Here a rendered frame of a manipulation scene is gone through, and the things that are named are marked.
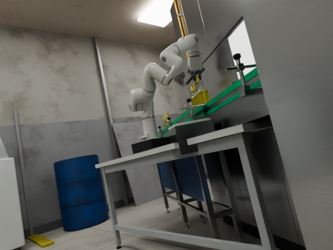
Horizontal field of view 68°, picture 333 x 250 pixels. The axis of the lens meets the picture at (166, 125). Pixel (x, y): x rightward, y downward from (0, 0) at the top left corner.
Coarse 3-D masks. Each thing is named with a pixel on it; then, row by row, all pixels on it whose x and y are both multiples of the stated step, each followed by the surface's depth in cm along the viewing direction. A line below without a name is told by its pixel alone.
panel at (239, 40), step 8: (240, 24) 137; (240, 32) 138; (232, 40) 147; (240, 40) 140; (248, 40) 133; (232, 48) 149; (240, 48) 141; (248, 48) 134; (248, 56) 135; (248, 64) 137
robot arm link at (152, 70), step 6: (150, 66) 151; (156, 66) 151; (144, 72) 151; (150, 72) 151; (156, 72) 150; (162, 72) 150; (144, 78) 152; (150, 78) 153; (156, 78) 152; (162, 78) 150; (144, 84) 155; (150, 84) 154; (150, 90) 157
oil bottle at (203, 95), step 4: (200, 88) 170; (204, 88) 170; (200, 92) 169; (204, 92) 169; (200, 96) 171; (204, 96) 169; (208, 96) 169; (200, 100) 172; (204, 100) 168; (208, 100) 169
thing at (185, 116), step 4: (184, 112) 176; (188, 112) 168; (180, 116) 187; (184, 116) 177; (188, 116) 170; (176, 120) 199; (180, 120) 190; (184, 120) 179; (188, 120) 171; (172, 124) 213; (164, 128) 247; (164, 132) 251; (160, 136) 274; (164, 136) 253
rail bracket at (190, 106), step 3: (189, 99) 157; (189, 102) 158; (189, 105) 157; (192, 105) 157; (195, 105) 159; (198, 105) 159; (201, 105) 159; (204, 105) 160; (183, 108) 156; (186, 108) 157; (189, 108) 157; (192, 108) 157; (192, 111) 157; (192, 114) 157; (192, 117) 156
